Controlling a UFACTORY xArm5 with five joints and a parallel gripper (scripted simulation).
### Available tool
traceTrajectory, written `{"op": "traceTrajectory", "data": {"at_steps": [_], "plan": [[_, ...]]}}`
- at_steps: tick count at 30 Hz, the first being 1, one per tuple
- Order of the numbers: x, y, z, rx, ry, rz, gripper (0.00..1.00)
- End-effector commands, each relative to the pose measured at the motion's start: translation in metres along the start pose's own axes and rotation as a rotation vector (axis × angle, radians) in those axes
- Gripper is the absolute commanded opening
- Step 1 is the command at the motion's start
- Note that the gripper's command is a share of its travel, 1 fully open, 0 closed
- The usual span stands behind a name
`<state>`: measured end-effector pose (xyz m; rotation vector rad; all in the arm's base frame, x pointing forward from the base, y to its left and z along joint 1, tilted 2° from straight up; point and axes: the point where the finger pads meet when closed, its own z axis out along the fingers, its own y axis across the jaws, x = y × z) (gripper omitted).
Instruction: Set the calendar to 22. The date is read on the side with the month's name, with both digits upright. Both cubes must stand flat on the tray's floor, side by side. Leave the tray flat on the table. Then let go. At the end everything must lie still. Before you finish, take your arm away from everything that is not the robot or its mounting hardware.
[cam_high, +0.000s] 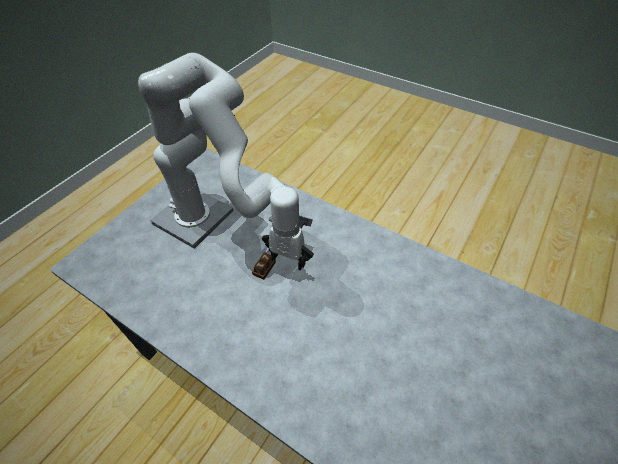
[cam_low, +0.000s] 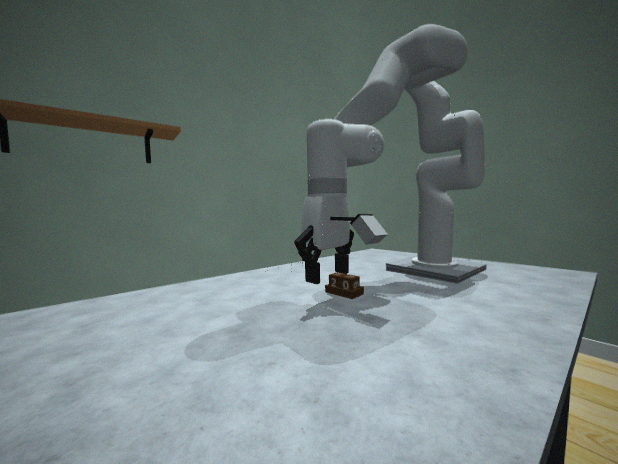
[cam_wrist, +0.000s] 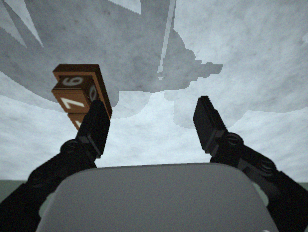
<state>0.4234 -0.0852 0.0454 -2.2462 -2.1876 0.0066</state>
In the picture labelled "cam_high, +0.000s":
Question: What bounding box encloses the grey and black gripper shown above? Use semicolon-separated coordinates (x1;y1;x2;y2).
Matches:
261;225;314;270

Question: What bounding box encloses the brown wooden number cube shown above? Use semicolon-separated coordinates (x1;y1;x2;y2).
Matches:
254;260;268;275
259;252;273;268

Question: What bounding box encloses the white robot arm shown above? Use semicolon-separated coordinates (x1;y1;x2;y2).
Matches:
138;53;313;237

